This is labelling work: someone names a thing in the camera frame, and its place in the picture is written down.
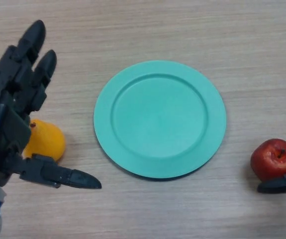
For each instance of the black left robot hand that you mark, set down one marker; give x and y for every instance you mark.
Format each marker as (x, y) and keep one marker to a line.
(7, 124)

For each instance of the red apple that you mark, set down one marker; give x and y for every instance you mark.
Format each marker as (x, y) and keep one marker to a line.
(274, 158)

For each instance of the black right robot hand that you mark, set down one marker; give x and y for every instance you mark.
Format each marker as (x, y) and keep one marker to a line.
(282, 185)

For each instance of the yellow pear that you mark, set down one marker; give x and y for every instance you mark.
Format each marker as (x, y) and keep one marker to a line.
(47, 142)

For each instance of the green round plate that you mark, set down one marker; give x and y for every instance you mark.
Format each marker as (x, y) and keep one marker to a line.
(159, 120)

